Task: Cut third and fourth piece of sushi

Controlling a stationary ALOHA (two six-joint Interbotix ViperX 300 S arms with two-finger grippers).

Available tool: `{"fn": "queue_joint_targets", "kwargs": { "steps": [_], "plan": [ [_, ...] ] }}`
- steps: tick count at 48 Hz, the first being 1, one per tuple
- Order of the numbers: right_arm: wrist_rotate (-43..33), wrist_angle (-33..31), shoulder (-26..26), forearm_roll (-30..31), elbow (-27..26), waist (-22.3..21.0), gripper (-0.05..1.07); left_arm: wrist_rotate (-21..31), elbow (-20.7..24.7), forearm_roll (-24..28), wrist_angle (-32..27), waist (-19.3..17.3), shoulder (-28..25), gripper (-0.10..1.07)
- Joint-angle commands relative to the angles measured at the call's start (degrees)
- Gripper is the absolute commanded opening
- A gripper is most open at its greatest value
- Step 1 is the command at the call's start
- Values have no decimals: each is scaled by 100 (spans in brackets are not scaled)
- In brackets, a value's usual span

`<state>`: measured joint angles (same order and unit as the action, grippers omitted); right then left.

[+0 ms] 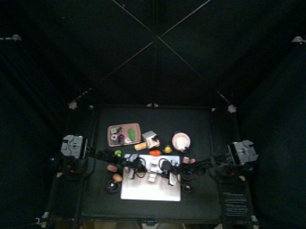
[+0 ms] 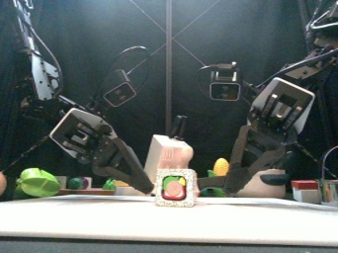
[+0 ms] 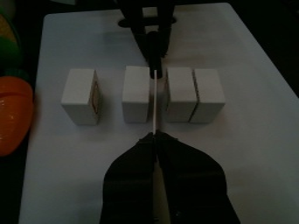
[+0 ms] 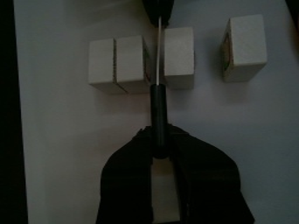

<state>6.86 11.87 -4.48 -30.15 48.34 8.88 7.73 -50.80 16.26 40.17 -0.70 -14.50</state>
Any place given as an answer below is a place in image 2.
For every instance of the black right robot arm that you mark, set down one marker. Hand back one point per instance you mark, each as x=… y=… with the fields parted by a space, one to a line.
x=318 y=49

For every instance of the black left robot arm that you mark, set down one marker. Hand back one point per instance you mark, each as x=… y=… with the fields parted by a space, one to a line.
x=42 y=70

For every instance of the toy sushi roll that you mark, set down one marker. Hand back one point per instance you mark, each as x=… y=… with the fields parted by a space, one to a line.
x=175 y=188

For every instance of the small green toy vegetable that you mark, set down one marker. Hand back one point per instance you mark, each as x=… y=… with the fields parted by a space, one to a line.
x=108 y=184

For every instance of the white toy pot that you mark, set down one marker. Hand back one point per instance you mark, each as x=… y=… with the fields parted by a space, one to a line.
x=269 y=189

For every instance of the yellow toy corn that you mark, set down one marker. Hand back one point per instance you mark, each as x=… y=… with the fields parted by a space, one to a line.
x=221 y=167

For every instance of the wooden tray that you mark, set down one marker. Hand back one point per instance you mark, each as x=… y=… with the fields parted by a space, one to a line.
x=86 y=191

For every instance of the purple and green toy vegetable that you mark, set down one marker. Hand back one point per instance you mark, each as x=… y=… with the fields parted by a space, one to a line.
x=78 y=183

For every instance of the red and white block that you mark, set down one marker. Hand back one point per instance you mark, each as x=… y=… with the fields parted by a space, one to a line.
x=305 y=190

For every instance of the white cutting board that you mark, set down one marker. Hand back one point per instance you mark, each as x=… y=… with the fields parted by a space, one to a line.
x=167 y=220

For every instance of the clear glass container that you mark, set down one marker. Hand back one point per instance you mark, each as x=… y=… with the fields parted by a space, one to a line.
x=327 y=187

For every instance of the green toy cabbage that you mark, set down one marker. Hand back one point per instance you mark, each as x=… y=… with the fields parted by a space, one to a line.
x=38 y=183

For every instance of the orange toy food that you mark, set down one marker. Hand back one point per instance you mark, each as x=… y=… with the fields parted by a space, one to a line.
x=2 y=183

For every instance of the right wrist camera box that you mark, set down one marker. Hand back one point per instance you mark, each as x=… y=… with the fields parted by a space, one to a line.
x=225 y=86

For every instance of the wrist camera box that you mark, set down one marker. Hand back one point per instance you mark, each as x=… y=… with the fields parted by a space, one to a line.
x=118 y=90
x=225 y=86

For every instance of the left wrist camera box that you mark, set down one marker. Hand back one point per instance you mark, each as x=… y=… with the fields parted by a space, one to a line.
x=118 y=90

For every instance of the grey metal frame pole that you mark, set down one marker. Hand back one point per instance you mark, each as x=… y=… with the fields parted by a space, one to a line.
x=168 y=66

